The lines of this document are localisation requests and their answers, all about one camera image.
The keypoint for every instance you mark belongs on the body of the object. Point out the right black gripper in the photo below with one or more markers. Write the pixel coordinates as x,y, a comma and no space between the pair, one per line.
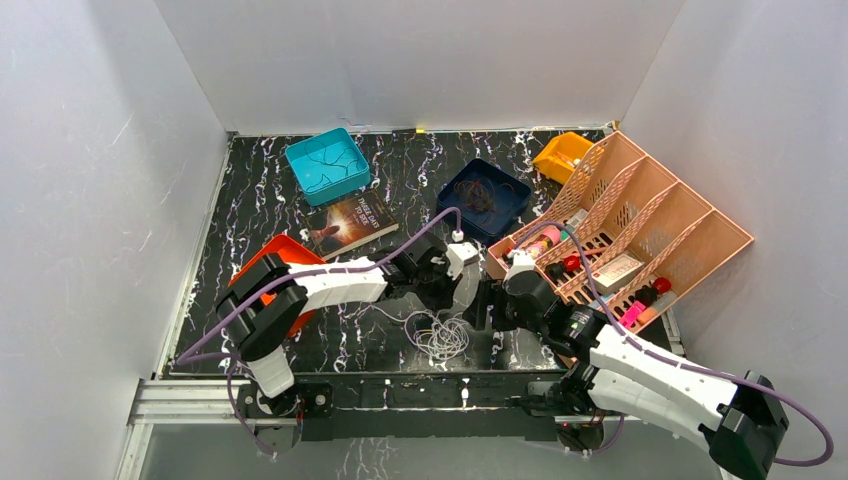
488,292

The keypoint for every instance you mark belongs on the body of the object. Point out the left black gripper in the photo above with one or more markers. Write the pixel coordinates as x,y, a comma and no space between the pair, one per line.
448,288

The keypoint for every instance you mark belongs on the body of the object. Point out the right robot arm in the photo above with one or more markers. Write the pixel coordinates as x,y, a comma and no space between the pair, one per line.
736,421

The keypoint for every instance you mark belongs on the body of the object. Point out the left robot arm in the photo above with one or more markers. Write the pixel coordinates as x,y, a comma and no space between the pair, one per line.
379,277

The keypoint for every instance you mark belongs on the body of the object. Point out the dark blue plastic bin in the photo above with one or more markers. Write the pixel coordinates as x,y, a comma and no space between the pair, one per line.
489,199

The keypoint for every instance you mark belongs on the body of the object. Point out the paperback book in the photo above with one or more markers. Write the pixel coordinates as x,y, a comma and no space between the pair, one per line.
347,224

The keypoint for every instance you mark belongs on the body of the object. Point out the red black small tool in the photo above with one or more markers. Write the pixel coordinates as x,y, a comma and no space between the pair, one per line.
648,294

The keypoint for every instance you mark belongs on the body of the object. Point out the pink desk organizer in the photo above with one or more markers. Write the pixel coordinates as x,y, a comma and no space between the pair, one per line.
634,209

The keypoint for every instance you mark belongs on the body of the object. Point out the orange plastic bin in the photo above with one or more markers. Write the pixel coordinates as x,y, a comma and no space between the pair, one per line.
271,262

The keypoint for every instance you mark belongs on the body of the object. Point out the yellow plastic bin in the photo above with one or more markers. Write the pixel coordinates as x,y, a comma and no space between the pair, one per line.
559,159

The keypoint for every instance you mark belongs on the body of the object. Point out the teal plastic bin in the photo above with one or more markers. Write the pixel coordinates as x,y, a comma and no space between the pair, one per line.
328,166

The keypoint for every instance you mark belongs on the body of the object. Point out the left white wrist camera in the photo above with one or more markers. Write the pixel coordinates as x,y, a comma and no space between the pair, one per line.
460,254

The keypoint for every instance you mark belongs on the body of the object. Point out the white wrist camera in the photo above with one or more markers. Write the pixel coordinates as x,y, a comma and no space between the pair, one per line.
520,261
460,254

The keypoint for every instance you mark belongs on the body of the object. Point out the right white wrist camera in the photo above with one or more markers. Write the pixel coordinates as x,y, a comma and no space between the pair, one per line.
520,261

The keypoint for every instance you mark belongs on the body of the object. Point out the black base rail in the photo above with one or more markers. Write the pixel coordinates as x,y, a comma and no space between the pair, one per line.
430,401

